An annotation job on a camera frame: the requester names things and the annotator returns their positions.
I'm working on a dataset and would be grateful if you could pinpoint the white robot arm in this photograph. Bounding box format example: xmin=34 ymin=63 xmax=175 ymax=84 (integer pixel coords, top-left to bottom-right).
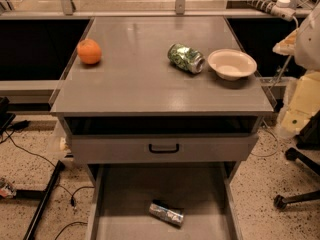
xmin=273 ymin=4 xmax=320 ymax=138

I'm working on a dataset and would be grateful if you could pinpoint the white paper bowl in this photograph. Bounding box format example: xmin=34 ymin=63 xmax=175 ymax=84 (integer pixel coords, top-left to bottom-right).
xmin=207 ymin=49 xmax=257 ymax=81

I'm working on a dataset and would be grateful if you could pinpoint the orange fruit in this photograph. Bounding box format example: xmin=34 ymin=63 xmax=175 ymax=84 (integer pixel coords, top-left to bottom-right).
xmin=77 ymin=39 xmax=102 ymax=65

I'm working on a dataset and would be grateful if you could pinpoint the green soda can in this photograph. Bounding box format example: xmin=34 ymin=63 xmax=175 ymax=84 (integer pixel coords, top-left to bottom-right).
xmin=167 ymin=43 xmax=205 ymax=74

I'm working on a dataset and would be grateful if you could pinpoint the black floor stand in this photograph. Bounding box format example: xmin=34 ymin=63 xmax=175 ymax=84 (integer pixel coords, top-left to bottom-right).
xmin=14 ymin=161 xmax=65 ymax=240

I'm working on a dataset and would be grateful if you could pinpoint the black chair base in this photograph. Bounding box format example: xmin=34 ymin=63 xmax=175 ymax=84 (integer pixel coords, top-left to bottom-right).
xmin=273 ymin=146 xmax=320 ymax=210

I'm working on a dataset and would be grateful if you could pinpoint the grey top drawer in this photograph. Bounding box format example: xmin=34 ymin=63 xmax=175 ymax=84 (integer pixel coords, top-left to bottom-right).
xmin=69 ymin=133 xmax=258 ymax=164

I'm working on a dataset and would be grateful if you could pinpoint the silver redbull can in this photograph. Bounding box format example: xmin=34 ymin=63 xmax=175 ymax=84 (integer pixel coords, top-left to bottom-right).
xmin=149 ymin=200 xmax=184 ymax=227

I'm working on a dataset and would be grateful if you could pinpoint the black floor cable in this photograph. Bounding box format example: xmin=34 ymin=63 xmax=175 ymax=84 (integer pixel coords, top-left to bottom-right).
xmin=0 ymin=127 xmax=95 ymax=240

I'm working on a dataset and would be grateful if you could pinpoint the white power strip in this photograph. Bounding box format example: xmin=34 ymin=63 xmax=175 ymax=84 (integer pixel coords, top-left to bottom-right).
xmin=241 ymin=0 xmax=295 ymax=21

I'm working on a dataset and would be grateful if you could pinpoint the crumpled wrapper on floor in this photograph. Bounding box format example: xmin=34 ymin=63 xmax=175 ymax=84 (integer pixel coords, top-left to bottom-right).
xmin=0 ymin=178 xmax=16 ymax=198

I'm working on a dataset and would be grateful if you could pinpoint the black drawer handle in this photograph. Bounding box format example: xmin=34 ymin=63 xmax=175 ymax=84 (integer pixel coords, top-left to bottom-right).
xmin=148 ymin=144 xmax=180 ymax=154

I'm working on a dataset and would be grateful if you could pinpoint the grey open middle drawer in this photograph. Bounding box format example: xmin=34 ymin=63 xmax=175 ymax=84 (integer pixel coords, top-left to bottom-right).
xmin=85 ymin=163 xmax=243 ymax=240

